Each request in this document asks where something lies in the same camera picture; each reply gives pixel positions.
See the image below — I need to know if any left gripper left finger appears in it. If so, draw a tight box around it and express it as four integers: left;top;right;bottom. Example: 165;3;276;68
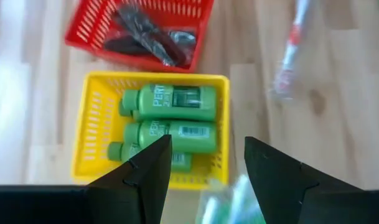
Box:
0;134;174;224

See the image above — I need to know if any toothbrush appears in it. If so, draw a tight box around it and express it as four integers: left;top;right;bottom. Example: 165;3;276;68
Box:
204;175;255;224

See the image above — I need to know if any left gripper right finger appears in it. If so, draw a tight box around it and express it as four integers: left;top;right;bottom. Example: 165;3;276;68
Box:
244;136;379;224

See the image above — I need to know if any red and blue toothbrush pack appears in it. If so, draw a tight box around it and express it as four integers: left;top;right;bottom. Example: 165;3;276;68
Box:
269;0;313;101

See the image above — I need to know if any red plastic basket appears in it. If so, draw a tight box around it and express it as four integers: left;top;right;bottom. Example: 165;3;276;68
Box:
64;0;215;74

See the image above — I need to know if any yellow plastic basket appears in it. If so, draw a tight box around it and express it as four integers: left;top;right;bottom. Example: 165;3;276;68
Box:
70;70;230;190

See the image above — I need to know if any black comb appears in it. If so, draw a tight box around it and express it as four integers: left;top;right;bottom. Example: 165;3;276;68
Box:
102;34;152;57
114;4;187;67
157;29;198;68

